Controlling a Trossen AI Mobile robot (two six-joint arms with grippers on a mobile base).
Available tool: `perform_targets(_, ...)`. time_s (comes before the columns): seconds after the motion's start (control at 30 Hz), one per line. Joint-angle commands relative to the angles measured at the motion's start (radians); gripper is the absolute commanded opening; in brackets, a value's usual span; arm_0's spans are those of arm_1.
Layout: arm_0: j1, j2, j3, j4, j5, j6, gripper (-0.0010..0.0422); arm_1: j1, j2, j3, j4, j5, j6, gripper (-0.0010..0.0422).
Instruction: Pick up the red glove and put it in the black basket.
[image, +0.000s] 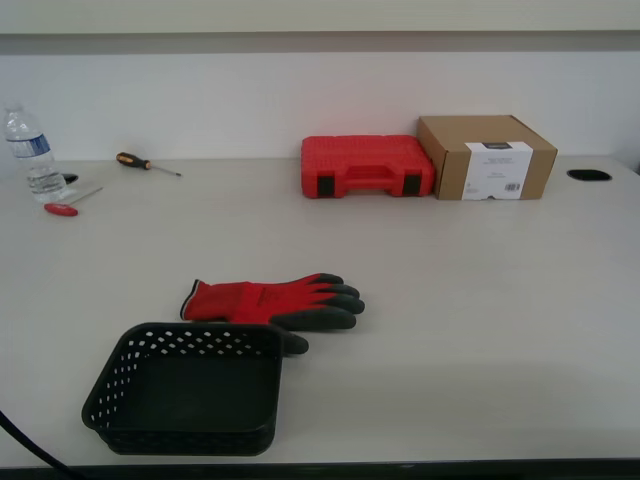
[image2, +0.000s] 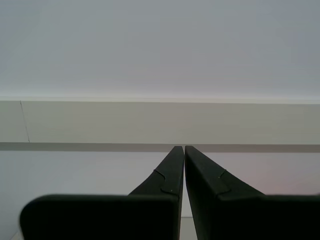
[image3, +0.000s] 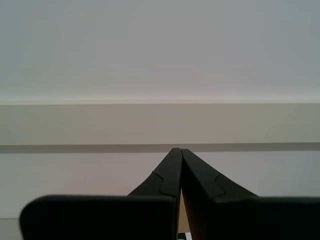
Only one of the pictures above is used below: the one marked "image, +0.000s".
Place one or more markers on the red and black work glove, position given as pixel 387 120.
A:
pixel 225 302

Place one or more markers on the black perforated plastic basket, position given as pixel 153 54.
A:
pixel 200 395

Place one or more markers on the red plastic tool case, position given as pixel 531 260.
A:
pixel 360 160

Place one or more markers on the brown cardboard box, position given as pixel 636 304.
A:
pixel 450 160

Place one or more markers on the white label sleeve on box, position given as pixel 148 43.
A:
pixel 497 172

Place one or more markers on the orange and black screwdriver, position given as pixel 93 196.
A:
pixel 132 160

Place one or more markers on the clear plastic water bottle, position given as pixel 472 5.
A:
pixel 35 155

